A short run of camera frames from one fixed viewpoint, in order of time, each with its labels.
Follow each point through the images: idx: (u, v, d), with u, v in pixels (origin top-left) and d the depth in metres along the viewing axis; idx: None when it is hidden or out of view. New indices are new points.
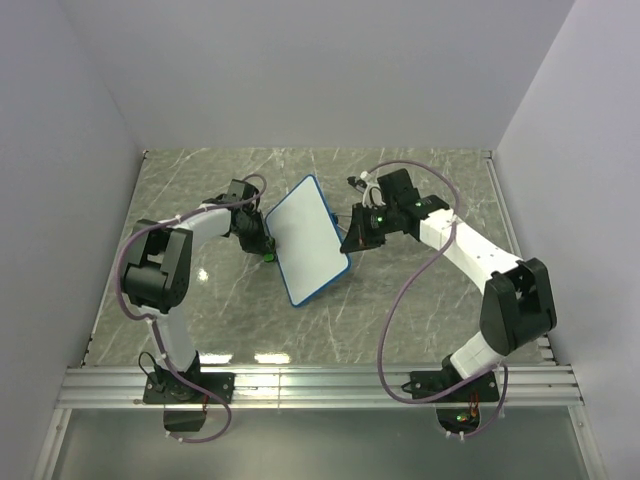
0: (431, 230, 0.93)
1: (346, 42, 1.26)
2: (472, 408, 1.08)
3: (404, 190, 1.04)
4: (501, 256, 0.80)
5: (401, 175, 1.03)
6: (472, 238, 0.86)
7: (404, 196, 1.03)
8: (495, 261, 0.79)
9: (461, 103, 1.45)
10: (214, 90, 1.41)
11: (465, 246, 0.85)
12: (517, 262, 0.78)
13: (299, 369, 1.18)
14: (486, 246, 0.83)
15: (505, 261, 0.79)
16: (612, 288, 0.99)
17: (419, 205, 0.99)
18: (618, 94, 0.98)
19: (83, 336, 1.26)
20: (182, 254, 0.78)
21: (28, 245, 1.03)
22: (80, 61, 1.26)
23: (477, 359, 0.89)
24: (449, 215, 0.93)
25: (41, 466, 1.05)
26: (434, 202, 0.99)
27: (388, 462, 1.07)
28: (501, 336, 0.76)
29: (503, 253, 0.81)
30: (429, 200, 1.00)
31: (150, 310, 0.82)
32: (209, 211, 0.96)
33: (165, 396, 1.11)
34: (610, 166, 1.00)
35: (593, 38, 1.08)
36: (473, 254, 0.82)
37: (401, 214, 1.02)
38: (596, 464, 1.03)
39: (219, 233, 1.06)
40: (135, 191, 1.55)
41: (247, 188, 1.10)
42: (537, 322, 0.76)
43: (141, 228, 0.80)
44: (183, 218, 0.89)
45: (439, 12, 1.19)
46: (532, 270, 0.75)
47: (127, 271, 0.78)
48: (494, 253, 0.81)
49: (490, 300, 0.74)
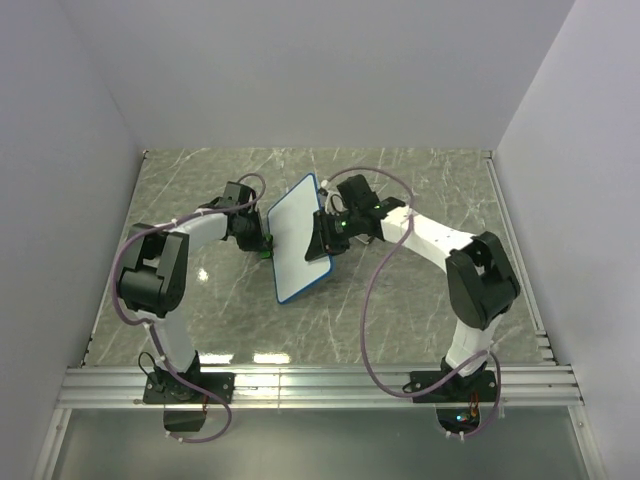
0: (392, 226, 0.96)
1: (346, 43, 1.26)
2: (472, 408, 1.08)
3: (364, 196, 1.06)
4: (457, 235, 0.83)
5: (359, 181, 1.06)
6: (429, 226, 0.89)
7: (365, 201, 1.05)
8: (452, 240, 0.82)
9: (461, 103, 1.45)
10: (215, 90, 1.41)
11: (424, 234, 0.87)
12: (472, 237, 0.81)
13: (299, 369, 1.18)
14: (442, 230, 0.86)
15: (461, 239, 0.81)
16: (612, 288, 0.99)
17: (378, 208, 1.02)
18: (617, 94, 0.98)
19: (83, 336, 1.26)
20: (178, 258, 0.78)
21: (28, 246, 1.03)
22: (80, 61, 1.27)
23: (465, 348, 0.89)
24: (405, 210, 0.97)
25: (41, 467, 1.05)
26: (392, 202, 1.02)
27: (388, 462, 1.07)
28: (471, 310, 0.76)
29: (459, 233, 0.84)
30: (386, 201, 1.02)
31: (147, 314, 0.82)
32: (205, 215, 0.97)
33: (164, 397, 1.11)
34: (609, 167, 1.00)
35: (593, 39, 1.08)
36: (431, 239, 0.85)
37: (364, 218, 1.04)
38: (596, 464, 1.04)
39: (217, 238, 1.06)
40: (135, 191, 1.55)
41: (243, 191, 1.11)
42: (502, 291, 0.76)
43: (136, 232, 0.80)
44: (179, 223, 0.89)
45: (439, 13, 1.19)
46: (485, 242, 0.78)
47: (123, 274, 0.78)
48: (450, 235, 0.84)
49: (450, 272, 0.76)
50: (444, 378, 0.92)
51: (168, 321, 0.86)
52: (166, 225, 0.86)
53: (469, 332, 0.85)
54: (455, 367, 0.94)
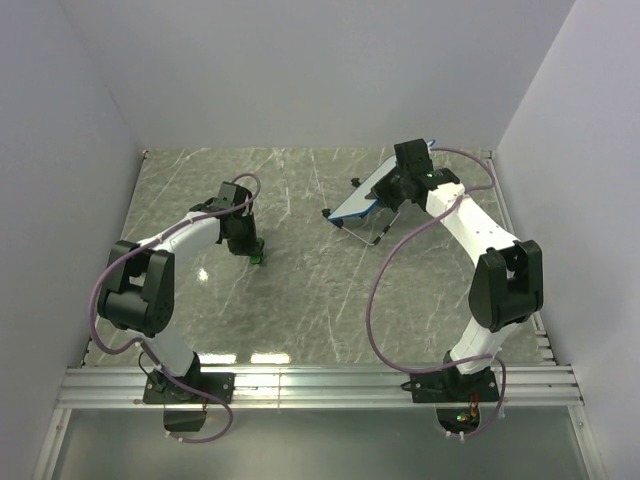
0: (438, 201, 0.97)
1: (346, 42, 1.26)
2: (472, 408, 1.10)
3: (419, 160, 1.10)
4: (500, 236, 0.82)
5: (416, 144, 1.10)
6: (474, 214, 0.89)
7: (417, 163, 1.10)
8: (493, 239, 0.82)
9: (462, 103, 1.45)
10: (214, 89, 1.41)
11: (467, 221, 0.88)
12: (514, 242, 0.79)
13: (299, 369, 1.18)
14: (488, 223, 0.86)
15: (502, 239, 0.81)
16: (613, 289, 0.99)
17: (430, 177, 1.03)
18: (617, 96, 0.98)
19: (83, 336, 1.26)
20: (162, 280, 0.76)
21: (27, 246, 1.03)
22: (80, 63, 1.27)
23: (472, 348, 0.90)
24: (457, 189, 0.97)
25: (41, 467, 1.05)
26: (445, 174, 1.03)
27: (388, 462, 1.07)
28: (486, 312, 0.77)
29: (503, 232, 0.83)
30: (440, 173, 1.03)
31: (136, 333, 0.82)
32: (195, 222, 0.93)
33: (165, 397, 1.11)
34: (609, 167, 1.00)
35: (593, 40, 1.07)
36: (473, 229, 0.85)
37: (412, 183, 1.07)
38: (596, 464, 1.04)
39: (210, 240, 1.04)
40: (135, 191, 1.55)
41: (239, 192, 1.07)
42: (524, 301, 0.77)
43: (118, 252, 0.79)
44: (165, 236, 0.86)
45: (439, 13, 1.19)
46: (526, 251, 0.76)
47: (107, 297, 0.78)
48: (494, 231, 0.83)
49: (479, 272, 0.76)
50: (440, 367, 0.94)
51: (160, 337, 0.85)
52: (150, 241, 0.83)
53: (478, 331, 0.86)
54: (455, 359, 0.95)
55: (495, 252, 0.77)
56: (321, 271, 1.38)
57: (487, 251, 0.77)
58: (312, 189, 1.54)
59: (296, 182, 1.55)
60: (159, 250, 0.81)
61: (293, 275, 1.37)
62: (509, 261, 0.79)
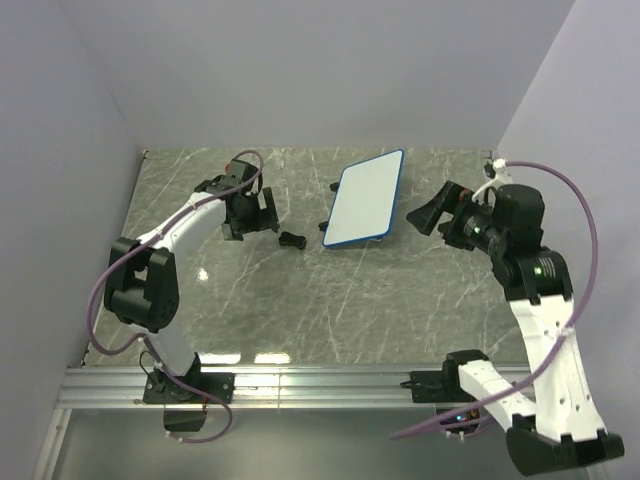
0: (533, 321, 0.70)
1: (345, 42, 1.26)
2: (472, 408, 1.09)
3: (526, 230, 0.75)
4: (586, 418, 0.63)
5: (532, 208, 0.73)
6: (569, 367, 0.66)
7: (522, 237, 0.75)
8: (577, 419, 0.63)
9: (459, 105, 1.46)
10: (214, 90, 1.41)
11: (557, 376, 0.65)
12: (598, 434, 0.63)
13: (299, 369, 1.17)
14: (578, 389, 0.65)
15: (586, 424, 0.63)
16: (614, 288, 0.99)
17: (538, 273, 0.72)
18: (619, 93, 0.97)
19: (83, 336, 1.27)
20: (160, 282, 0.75)
21: (27, 244, 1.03)
22: (79, 62, 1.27)
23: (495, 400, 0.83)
24: (561, 316, 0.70)
25: (41, 467, 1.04)
26: (557, 274, 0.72)
27: (388, 464, 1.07)
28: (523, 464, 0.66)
29: (589, 409, 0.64)
30: (551, 269, 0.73)
31: (140, 328, 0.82)
32: (198, 208, 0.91)
33: (165, 397, 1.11)
34: (612, 164, 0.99)
35: (595, 37, 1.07)
36: (560, 393, 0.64)
37: (507, 265, 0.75)
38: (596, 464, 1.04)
39: (218, 223, 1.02)
40: (135, 191, 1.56)
41: (248, 171, 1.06)
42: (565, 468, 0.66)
43: (118, 251, 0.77)
44: (165, 230, 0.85)
45: (439, 11, 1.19)
46: (605, 451, 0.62)
47: (110, 295, 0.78)
48: (581, 407, 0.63)
49: (534, 437, 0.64)
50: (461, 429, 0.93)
51: (163, 334, 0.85)
52: (150, 236, 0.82)
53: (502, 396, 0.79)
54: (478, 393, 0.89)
55: (572, 444, 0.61)
56: (320, 271, 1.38)
57: (562, 438, 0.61)
58: (312, 189, 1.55)
59: (296, 182, 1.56)
60: (160, 247, 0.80)
61: (293, 275, 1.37)
62: (589, 451, 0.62)
